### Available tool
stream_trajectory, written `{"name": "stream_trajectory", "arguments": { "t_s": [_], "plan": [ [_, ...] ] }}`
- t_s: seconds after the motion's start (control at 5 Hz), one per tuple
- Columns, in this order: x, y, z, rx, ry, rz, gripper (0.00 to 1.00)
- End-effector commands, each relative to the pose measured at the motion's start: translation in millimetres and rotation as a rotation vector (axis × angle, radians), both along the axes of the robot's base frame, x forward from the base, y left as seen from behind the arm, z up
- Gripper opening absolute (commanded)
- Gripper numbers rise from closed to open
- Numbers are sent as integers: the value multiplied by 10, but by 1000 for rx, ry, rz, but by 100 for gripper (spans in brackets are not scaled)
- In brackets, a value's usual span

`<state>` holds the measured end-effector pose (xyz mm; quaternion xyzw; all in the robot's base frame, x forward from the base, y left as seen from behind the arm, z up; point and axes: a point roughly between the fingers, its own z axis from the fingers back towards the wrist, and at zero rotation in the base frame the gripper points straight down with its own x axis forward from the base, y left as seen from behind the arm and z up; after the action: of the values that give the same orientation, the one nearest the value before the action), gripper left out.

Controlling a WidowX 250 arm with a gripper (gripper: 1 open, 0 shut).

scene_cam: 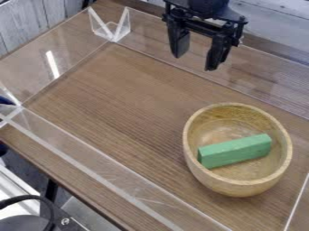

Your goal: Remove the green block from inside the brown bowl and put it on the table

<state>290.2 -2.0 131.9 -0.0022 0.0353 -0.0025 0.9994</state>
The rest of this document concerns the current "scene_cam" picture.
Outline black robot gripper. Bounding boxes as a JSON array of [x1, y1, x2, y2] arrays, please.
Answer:
[[164, 0, 248, 71]]

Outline green rectangular block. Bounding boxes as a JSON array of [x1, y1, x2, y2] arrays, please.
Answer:
[[197, 134, 274, 169]]

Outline brown wooden bowl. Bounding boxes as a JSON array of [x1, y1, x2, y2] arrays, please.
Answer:
[[183, 103, 292, 198]]

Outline black table leg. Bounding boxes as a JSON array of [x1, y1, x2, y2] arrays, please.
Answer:
[[45, 180, 58, 202]]

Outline clear acrylic corner bracket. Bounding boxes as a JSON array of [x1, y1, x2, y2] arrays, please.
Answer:
[[88, 7, 130, 42]]

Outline clear acrylic barrier wall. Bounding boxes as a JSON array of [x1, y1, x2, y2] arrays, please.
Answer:
[[0, 89, 232, 231]]

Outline grey metal base plate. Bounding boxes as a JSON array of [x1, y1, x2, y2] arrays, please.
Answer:
[[0, 197, 90, 231]]

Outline black cable loop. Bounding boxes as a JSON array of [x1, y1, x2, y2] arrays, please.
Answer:
[[0, 194, 57, 231]]

